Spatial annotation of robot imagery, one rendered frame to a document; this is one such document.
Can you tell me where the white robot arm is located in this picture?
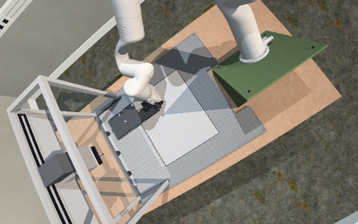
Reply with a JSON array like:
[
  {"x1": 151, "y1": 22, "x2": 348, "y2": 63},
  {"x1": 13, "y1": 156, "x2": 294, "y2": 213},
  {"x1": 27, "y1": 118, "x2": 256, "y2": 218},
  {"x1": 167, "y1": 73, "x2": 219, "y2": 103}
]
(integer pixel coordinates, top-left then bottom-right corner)
[{"x1": 111, "y1": 0, "x2": 273, "y2": 111}]

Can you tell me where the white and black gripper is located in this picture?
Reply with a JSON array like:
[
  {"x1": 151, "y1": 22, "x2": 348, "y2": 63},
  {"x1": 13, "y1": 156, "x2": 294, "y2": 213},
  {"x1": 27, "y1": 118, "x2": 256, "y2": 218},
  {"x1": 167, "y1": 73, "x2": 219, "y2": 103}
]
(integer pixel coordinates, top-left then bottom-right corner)
[{"x1": 148, "y1": 84, "x2": 163, "y2": 109}]

